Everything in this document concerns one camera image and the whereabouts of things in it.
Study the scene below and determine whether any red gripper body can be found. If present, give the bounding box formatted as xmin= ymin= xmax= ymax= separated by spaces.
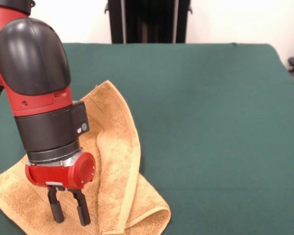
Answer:
xmin=24 ymin=152 xmax=97 ymax=192

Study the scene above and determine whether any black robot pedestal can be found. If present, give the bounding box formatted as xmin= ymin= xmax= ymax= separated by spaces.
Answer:
xmin=104 ymin=0 xmax=194 ymax=44

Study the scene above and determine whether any dark green table cloth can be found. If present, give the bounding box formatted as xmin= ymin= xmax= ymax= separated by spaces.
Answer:
xmin=0 ymin=43 xmax=294 ymax=235

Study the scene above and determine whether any orange terry towel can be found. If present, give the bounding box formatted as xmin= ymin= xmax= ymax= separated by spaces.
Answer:
xmin=0 ymin=79 xmax=172 ymax=235

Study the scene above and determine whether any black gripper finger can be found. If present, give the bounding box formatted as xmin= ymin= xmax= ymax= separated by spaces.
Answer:
xmin=47 ymin=187 xmax=65 ymax=224
xmin=71 ymin=189 xmax=92 ymax=227

